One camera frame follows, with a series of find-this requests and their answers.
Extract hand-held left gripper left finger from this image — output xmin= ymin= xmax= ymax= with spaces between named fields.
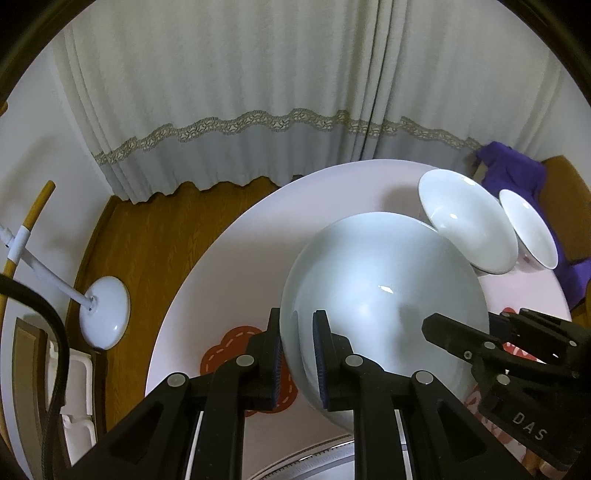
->
xmin=55 ymin=307 xmax=283 ymax=480

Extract brown wooden chair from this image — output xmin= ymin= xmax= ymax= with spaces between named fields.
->
xmin=539 ymin=156 xmax=591 ymax=315

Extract black cable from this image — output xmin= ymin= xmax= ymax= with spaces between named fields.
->
xmin=0 ymin=273 xmax=71 ymax=480

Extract brown-top white drawer cabinet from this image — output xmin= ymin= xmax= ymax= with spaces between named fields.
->
xmin=0 ymin=316 xmax=108 ymax=467

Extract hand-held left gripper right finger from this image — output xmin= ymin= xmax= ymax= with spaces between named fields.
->
xmin=312 ymin=310 xmax=536 ymax=480

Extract white bowl grey band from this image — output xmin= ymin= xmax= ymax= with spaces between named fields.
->
xmin=418 ymin=169 xmax=518 ymax=276
xmin=499 ymin=189 xmax=560 ymax=270
xmin=280 ymin=211 xmax=491 ymax=430

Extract large white plate grey rim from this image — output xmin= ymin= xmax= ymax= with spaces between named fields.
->
xmin=249 ymin=434 xmax=407 ymax=480

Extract white clothes rack wooden bars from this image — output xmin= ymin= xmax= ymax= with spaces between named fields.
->
xmin=0 ymin=181 xmax=131 ymax=350

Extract purple cloth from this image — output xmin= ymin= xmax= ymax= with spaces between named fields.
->
xmin=475 ymin=141 xmax=591 ymax=310

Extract cream curtain panel lace trim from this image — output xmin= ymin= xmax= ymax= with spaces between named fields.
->
xmin=365 ymin=0 xmax=568 ymax=167
xmin=55 ymin=0 xmax=382 ymax=204

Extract round white table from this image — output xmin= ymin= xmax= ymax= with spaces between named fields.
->
xmin=144 ymin=159 xmax=573 ymax=480

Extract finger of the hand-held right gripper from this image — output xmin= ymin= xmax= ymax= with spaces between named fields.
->
xmin=489 ymin=308 xmax=591 ymax=379
xmin=422 ymin=313 xmax=578 ymax=472

